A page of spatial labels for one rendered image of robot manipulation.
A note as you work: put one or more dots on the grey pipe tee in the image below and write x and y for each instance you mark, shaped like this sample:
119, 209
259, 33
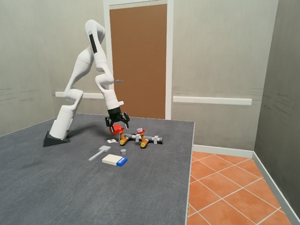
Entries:
138, 137

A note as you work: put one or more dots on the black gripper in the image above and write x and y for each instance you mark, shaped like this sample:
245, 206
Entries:
115, 115

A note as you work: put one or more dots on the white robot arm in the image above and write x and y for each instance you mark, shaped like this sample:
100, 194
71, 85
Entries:
94, 52

